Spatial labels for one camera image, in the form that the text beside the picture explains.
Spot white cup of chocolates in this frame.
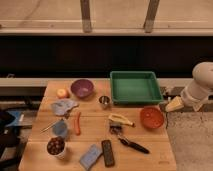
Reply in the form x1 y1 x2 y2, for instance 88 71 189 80
47 136 66 159

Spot black chair with blue item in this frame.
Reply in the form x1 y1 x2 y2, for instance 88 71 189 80
0 110 21 171

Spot small metal cup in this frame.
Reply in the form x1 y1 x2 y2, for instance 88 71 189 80
99 96 110 109

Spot apple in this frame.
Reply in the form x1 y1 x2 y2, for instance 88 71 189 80
56 88 70 99

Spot orange carrot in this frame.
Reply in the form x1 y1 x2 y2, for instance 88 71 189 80
74 112 81 136

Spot red orange bowl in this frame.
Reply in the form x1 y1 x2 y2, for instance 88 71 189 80
140 107 164 129

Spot green plastic tray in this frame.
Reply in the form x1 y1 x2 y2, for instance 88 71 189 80
110 71 163 105

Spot yellow banana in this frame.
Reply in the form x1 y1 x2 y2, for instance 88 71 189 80
108 113 135 127

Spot purple bowl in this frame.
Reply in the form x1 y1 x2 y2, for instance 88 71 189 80
71 79 94 98

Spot blue sponge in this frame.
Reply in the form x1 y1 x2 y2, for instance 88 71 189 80
79 144 102 171

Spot blue cup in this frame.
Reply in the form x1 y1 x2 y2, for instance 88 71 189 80
52 120 68 138

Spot small dark metal clip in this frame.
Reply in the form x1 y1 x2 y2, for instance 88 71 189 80
109 122 122 134

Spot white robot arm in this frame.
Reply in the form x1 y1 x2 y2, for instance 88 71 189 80
165 62 213 112

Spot black remote control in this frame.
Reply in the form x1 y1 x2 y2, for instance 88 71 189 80
101 140 115 167

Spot light blue towel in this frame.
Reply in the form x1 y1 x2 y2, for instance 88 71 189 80
51 98 78 116

